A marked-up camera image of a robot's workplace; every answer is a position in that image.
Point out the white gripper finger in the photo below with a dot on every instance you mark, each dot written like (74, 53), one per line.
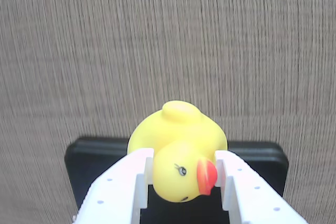
(115, 192)
(252, 197)

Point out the yellow rubber duck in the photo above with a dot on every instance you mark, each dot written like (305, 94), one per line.
(181, 140)

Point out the black square plastic plate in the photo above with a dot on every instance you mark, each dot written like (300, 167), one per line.
(78, 161)

